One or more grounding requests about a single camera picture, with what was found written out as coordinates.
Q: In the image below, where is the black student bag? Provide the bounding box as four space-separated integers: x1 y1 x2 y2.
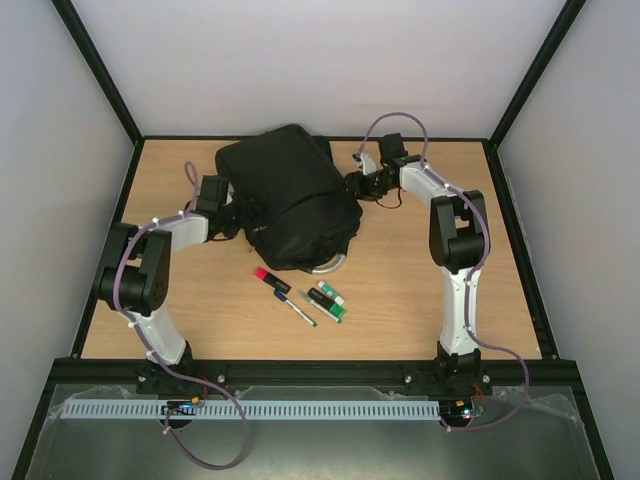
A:
215 124 363 271

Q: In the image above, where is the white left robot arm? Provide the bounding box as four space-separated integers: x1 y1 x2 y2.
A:
92 175 261 366

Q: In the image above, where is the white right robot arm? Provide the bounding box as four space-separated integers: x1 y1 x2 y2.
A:
345 134 491 392

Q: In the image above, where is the red highlighter marker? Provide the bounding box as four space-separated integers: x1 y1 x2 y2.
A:
254 267 291 294

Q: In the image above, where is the blue capped pen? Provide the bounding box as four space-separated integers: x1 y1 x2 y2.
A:
274 289 317 327

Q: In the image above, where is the white green glue stick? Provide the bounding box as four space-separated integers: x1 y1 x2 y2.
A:
317 281 345 306

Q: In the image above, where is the green capped thin pen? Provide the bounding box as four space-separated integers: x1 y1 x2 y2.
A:
299 291 342 324

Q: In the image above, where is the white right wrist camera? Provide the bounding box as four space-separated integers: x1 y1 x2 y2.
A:
352 152 378 175

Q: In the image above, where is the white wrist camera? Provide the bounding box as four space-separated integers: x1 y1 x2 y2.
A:
224 183 235 205
352 152 378 175

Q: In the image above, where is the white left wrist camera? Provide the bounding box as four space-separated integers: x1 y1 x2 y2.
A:
224 183 235 205

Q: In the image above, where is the light blue cable duct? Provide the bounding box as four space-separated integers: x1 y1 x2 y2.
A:
60 399 440 421

